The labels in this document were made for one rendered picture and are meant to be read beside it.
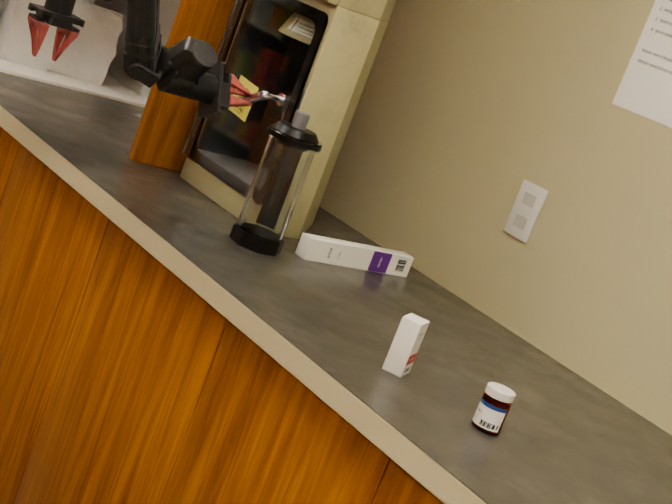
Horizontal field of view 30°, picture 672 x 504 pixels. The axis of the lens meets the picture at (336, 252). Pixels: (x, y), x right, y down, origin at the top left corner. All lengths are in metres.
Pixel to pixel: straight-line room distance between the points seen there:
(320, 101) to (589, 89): 0.53
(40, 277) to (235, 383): 0.72
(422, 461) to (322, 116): 1.00
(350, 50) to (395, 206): 0.49
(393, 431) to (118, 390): 0.76
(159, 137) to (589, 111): 0.92
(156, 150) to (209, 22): 0.30
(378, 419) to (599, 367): 0.76
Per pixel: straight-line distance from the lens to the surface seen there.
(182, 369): 2.17
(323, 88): 2.47
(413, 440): 1.70
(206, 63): 2.33
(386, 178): 2.87
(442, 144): 2.76
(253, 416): 2.00
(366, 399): 1.78
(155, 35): 2.31
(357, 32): 2.48
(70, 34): 2.66
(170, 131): 2.76
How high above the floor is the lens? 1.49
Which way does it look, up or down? 12 degrees down
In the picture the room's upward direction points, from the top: 21 degrees clockwise
